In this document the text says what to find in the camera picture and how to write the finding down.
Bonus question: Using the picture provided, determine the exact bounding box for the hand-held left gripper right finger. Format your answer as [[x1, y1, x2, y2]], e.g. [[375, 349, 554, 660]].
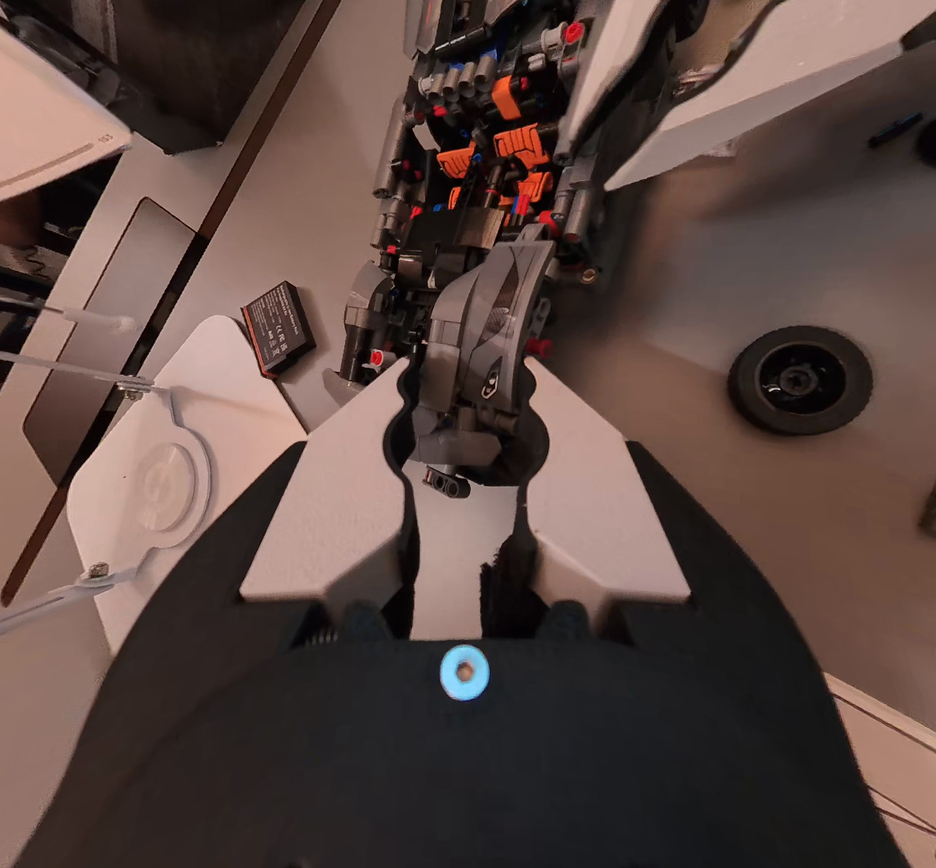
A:
[[477, 357, 693, 641]]

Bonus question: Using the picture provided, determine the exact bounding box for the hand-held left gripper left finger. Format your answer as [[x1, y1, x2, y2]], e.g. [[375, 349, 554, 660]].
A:
[[238, 357, 424, 641]]

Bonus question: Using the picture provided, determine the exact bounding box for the white book stand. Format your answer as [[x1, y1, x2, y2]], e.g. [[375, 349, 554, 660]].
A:
[[0, 296, 308, 653]]

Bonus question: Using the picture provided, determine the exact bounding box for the black battery pack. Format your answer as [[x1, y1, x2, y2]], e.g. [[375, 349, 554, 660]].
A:
[[240, 280, 317, 379]]

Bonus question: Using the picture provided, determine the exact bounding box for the grey rounded mat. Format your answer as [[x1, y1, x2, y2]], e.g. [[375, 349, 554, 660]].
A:
[[22, 197, 200, 489]]

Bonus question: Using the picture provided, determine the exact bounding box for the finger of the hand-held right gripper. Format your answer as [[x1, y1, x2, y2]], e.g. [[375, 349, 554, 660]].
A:
[[605, 0, 936, 190], [559, 0, 740, 163]]

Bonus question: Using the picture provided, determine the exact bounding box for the grey lego car model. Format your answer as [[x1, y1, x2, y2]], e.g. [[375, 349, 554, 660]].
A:
[[322, 0, 609, 502]]

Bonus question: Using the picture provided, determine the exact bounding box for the black lego axle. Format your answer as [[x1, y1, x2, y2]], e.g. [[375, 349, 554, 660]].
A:
[[868, 112, 924, 149]]

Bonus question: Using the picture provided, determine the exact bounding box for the lego instruction booklet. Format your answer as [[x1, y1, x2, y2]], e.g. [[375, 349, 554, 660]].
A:
[[0, 27, 134, 203]]

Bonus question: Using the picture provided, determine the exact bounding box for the black lego wheel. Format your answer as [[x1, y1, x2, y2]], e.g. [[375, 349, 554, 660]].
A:
[[727, 325, 876, 437]]

